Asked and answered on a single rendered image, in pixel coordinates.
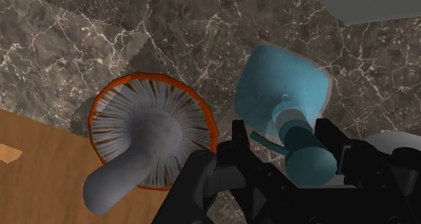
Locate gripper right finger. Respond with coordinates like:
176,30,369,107
314,117,421,224

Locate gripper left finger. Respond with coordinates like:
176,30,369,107
151,119,264,224

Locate white rounded object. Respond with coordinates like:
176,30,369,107
364,131,421,156

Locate orange cap mushroom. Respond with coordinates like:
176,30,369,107
82,72,219,216

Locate blue pump bottle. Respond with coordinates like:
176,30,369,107
233,45,339,188

